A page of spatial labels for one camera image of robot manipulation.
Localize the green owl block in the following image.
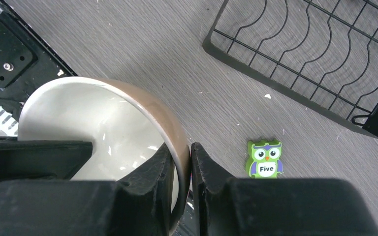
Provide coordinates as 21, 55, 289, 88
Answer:
245, 139, 284, 178

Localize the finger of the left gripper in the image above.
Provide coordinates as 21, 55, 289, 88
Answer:
0, 137, 93, 182

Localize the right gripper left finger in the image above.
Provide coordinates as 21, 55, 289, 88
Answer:
0, 145, 174, 236

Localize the cream bowl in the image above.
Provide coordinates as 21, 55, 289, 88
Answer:
18, 76, 190, 232

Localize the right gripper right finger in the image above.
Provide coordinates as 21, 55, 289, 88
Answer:
191, 142, 378, 236

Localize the black wire dish rack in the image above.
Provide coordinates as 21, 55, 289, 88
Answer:
202, 0, 378, 139

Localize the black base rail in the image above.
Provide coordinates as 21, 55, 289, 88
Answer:
0, 0, 75, 137

